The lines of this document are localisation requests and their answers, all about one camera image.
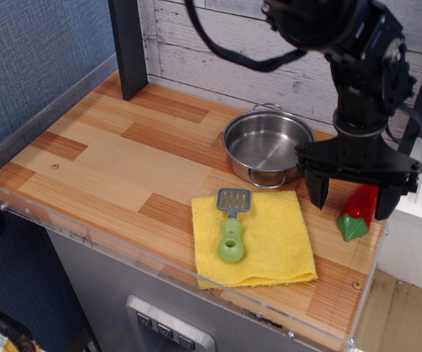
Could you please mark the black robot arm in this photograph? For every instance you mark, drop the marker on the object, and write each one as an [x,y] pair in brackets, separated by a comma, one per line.
[365,47]

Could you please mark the clear acrylic guard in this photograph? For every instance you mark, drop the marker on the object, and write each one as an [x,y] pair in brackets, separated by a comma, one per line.
[124,173]

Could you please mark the green grey toy spatula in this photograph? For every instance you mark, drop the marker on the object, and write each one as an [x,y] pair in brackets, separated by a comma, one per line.
[233,201]

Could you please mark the stainless steel pot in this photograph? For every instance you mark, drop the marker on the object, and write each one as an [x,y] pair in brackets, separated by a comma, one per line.
[260,145]

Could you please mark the silver button panel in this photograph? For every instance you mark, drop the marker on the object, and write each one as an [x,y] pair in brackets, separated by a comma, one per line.
[168,326]

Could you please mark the dark left frame post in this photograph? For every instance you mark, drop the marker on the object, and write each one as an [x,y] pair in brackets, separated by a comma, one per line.
[127,33]

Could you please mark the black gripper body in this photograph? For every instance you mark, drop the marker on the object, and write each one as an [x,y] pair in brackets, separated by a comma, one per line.
[370,161]

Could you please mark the black yellow object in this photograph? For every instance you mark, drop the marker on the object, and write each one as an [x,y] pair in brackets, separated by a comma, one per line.
[14,336]

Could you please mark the red toy chili pepper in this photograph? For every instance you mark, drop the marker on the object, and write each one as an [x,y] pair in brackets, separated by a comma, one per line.
[355,217]

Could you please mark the yellow cloth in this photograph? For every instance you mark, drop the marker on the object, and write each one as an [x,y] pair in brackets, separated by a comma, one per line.
[276,243]

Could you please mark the grey toy cabinet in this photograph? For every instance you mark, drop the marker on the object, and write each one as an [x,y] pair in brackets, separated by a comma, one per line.
[237,319]

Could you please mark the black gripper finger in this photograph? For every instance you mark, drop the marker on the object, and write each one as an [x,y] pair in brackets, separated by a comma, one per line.
[387,200]
[317,187]

